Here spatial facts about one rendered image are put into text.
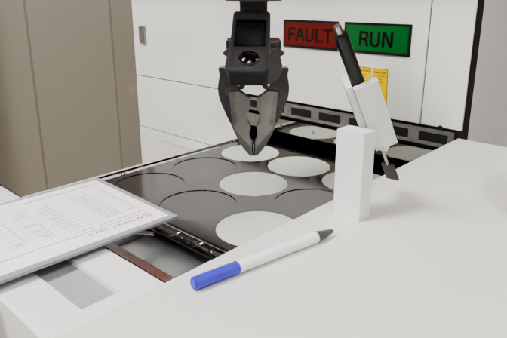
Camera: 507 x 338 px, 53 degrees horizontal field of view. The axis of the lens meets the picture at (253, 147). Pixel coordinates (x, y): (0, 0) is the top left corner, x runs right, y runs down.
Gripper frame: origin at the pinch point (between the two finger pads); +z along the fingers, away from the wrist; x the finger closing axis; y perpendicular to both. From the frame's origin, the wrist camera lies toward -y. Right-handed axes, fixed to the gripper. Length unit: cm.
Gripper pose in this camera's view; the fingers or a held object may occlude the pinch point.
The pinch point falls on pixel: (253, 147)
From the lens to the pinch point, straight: 67.8
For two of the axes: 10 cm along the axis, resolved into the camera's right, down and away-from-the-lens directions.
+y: 0.0, -2.9, 9.6
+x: -10.0, 0.0, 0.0
